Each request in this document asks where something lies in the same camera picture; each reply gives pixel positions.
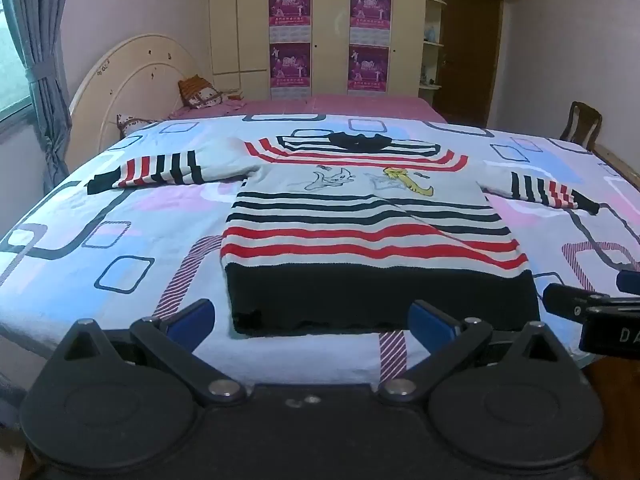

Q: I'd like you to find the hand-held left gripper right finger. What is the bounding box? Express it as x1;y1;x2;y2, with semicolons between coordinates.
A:
375;299;577;407

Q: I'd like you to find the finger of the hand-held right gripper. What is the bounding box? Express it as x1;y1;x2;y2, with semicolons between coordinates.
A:
615;269;640;295
542;283;608;323

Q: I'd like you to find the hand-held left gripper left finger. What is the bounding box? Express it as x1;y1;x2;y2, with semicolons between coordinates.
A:
47;298;248;407

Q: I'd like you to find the striped knit sweater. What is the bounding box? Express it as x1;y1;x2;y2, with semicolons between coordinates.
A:
87;130;601;337

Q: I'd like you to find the patterned bed cover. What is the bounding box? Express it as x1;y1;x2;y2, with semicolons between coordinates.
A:
0;110;640;401

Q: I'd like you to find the wooden chair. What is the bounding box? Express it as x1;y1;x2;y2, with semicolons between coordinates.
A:
558;101;604;151

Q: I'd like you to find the orange patterned cushion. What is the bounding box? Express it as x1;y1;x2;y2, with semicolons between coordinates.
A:
178;74;244;110

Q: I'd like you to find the cream arched headboard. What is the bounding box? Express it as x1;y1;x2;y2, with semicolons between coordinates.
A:
66;33;215;172

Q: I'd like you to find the brown wooden door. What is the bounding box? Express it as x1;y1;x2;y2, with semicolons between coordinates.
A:
442;0;504;127

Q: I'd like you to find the grey curtain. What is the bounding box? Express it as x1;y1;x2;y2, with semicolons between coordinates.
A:
0;0;77;197

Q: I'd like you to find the cream wardrobe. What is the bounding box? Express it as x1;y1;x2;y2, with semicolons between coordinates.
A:
207;0;429;104

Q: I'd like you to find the window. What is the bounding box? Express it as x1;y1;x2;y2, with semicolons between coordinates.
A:
0;5;34;122

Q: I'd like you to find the wooden bed frame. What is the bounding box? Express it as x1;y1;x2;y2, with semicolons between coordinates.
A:
592;143;640;187

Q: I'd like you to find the purple wall poster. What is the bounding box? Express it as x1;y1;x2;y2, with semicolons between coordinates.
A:
269;42;312;101
349;0;392;45
268;0;312;44
347;44;390;94

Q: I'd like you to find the corner wall shelf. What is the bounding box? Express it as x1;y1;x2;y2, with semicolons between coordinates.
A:
419;0;449;92

